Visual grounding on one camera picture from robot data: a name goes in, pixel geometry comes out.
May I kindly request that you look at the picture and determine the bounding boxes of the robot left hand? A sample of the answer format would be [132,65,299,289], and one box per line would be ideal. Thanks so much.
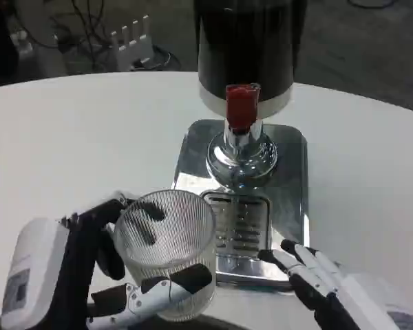
[0,190,213,330]

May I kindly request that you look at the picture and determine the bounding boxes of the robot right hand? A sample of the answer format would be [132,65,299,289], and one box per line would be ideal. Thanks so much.
[257,239,413,330]

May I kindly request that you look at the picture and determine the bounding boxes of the clear ribbed glass cup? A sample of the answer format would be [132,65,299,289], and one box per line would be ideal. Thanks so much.
[114,188,217,322]

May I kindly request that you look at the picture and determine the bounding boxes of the steel drip tray grid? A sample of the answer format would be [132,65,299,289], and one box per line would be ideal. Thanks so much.
[199,190,273,258]

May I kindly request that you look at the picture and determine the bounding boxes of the white power adapter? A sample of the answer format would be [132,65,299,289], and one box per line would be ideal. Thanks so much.
[9,30,34,53]

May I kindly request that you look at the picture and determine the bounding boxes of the red dispenser tap handle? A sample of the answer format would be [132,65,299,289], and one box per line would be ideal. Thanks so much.
[225,83,261,134]

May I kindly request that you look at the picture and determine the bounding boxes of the black cable bundle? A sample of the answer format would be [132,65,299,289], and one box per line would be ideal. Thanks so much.
[27,0,180,72]

